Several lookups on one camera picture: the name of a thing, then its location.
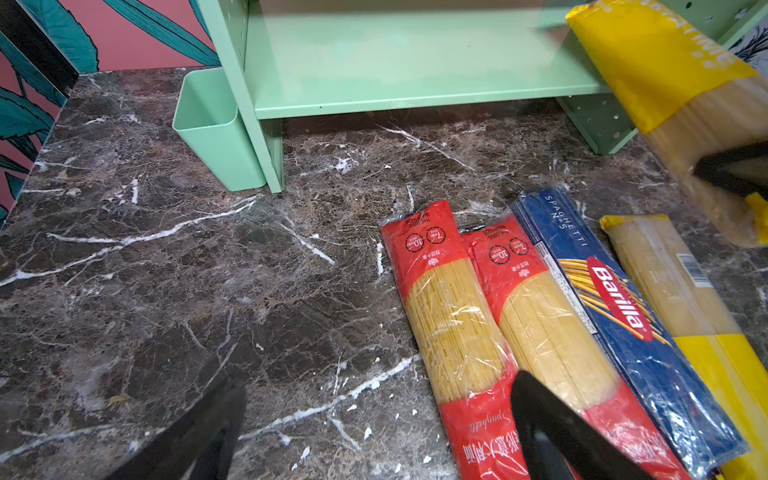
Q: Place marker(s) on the blue barilla spaghetti box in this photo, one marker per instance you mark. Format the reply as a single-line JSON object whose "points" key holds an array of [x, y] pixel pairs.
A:
{"points": [[645, 354]]}

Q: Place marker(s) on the green two-tier shelf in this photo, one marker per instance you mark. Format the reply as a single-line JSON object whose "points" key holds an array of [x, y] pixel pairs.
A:
{"points": [[287, 59]]}

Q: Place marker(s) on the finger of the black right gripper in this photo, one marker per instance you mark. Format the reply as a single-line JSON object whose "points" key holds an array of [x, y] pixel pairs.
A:
{"points": [[740, 170]]}

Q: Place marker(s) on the red spaghetti bag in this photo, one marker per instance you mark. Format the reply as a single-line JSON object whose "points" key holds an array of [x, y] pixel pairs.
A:
{"points": [[549, 339], [468, 361]]}

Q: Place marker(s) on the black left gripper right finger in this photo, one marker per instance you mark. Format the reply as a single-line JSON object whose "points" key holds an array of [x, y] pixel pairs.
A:
{"points": [[557, 443]]}

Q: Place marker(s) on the black left corner post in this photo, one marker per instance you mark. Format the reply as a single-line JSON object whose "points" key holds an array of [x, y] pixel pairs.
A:
{"points": [[24, 33]]}

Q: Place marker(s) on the yellow pastatime spaghetti bag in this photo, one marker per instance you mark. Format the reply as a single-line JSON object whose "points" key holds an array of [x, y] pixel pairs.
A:
{"points": [[687, 95]]}

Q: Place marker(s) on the green plastic side bin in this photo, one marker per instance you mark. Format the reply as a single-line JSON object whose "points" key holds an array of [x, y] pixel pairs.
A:
{"points": [[208, 120]]}

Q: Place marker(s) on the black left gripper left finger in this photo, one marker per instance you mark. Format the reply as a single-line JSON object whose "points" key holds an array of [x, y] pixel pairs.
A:
{"points": [[200, 444]]}

